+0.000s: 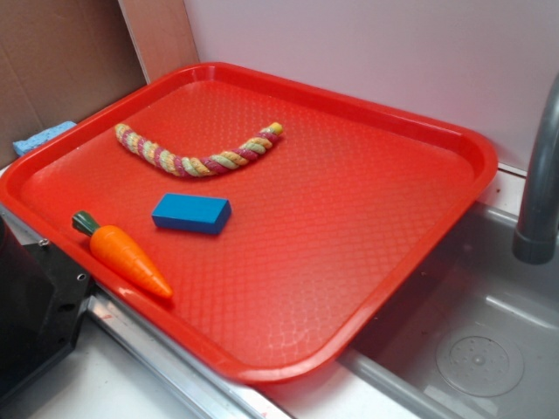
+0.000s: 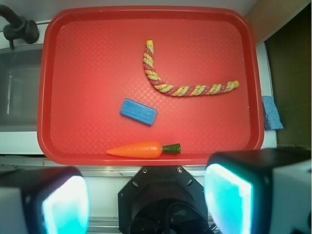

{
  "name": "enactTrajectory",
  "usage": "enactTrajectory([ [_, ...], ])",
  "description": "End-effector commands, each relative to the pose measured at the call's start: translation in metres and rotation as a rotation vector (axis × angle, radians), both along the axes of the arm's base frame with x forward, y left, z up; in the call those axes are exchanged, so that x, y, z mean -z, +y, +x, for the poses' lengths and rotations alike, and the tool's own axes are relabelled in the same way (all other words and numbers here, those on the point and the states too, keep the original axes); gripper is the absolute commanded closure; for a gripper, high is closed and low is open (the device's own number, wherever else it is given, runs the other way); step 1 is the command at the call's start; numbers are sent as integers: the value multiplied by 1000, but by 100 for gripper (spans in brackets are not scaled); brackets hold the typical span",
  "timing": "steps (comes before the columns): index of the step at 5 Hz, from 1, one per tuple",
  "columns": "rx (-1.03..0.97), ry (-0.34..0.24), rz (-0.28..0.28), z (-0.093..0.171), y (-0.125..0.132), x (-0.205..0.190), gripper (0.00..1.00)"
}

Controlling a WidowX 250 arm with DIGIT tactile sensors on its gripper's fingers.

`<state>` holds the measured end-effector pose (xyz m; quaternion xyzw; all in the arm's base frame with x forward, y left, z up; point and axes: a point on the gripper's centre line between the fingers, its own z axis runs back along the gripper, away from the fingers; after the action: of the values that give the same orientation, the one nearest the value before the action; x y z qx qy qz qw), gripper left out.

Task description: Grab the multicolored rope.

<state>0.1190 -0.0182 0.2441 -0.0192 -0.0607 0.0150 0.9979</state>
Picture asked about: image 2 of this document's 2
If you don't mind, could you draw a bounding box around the blue sponge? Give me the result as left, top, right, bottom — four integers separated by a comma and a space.
262, 96, 284, 131

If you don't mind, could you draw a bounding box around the dark faucet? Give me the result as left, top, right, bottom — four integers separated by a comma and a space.
0, 4, 39, 50

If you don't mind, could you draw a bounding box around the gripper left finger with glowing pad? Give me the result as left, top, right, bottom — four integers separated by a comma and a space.
0, 166, 91, 234

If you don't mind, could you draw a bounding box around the red plastic tray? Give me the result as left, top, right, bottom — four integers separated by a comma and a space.
38, 6, 264, 166

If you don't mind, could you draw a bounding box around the metal sink basin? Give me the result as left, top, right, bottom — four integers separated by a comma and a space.
0, 46, 42, 132

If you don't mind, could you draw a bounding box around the orange toy carrot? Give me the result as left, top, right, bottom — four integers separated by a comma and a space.
106, 141, 181, 159

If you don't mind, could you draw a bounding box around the blue rectangular block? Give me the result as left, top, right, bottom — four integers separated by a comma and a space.
120, 98, 157, 126

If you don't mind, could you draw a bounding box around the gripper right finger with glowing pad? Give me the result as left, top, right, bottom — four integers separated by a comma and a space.
204, 147, 312, 234

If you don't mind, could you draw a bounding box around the multicolored twisted rope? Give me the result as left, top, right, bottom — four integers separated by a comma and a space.
142, 39, 240, 98

